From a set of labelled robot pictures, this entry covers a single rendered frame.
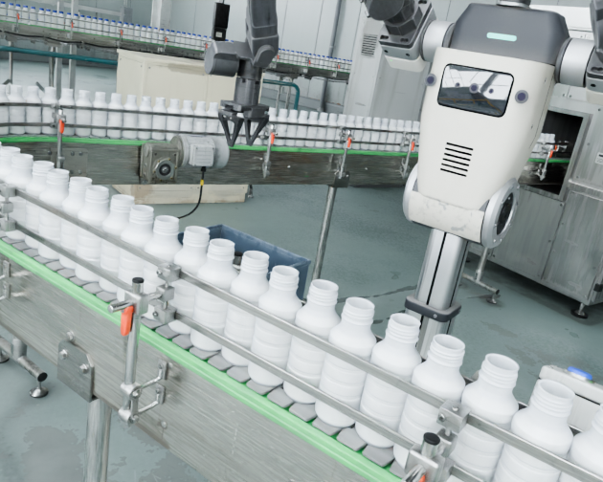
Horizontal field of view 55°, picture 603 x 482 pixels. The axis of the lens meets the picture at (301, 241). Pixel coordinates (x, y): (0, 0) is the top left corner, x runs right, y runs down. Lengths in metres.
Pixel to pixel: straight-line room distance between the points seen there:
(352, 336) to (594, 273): 3.72
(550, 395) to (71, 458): 1.85
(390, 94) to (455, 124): 5.70
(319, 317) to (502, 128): 0.62
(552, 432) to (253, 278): 0.41
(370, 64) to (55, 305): 5.97
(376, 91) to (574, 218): 3.12
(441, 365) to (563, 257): 3.81
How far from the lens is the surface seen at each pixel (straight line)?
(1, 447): 2.34
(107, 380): 1.06
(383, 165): 3.17
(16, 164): 1.24
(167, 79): 4.89
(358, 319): 0.72
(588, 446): 0.67
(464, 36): 1.35
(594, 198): 4.34
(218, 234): 1.64
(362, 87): 6.89
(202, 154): 2.34
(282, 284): 0.77
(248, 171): 2.66
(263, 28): 1.25
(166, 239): 0.92
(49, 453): 2.29
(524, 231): 4.60
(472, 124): 1.24
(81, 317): 1.07
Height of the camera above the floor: 1.45
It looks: 18 degrees down
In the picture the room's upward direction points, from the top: 10 degrees clockwise
